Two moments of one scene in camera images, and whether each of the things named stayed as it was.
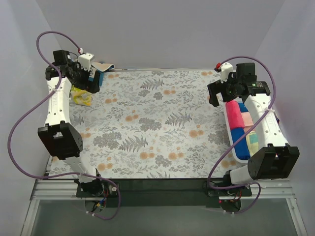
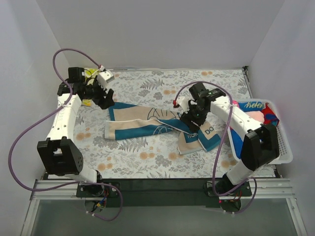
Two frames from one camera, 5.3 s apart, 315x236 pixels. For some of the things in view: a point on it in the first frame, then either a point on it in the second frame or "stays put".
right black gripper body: [216, 91] -> [192, 118]
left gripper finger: [95, 87] -> [108, 101]
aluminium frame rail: [62, 189] stays put
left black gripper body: [94, 82] -> [102, 96]
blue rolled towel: [241, 148] stays put
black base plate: [163, 193] stays put
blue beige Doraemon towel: [101, 68] -> [128, 120]
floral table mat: [152, 124] stays put
